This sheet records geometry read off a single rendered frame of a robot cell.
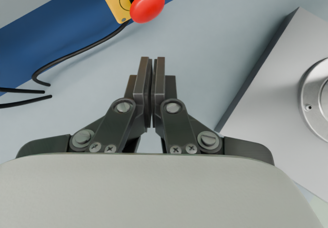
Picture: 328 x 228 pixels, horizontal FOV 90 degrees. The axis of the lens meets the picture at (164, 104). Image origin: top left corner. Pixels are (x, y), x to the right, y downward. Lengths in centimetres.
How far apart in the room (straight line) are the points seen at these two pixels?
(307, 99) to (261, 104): 9
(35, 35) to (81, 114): 18
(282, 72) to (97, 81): 41
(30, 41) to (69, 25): 7
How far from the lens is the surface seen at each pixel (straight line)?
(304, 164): 46
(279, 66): 43
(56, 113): 46
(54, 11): 33
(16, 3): 28
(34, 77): 40
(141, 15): 19
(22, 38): 36
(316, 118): 45
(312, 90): 45
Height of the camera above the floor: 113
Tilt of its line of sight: 90 degrees down
